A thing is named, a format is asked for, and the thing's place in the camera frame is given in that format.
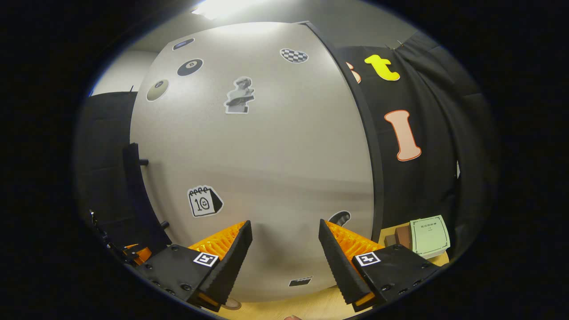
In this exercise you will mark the green cover book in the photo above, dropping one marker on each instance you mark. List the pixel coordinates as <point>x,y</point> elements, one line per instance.
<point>429,235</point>

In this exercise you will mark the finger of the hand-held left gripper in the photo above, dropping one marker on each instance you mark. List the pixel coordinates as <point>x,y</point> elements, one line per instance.
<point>140,254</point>

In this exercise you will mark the grey cabinet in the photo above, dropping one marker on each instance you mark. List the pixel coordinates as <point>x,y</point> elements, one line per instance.
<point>376,178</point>

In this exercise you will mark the grey cabinet door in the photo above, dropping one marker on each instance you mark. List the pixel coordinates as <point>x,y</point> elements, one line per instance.
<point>275,155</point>

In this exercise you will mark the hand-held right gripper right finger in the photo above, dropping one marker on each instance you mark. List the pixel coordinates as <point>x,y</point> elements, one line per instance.
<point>338,262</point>

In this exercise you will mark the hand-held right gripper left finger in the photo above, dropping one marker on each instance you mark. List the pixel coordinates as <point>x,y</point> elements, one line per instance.
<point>233,262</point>

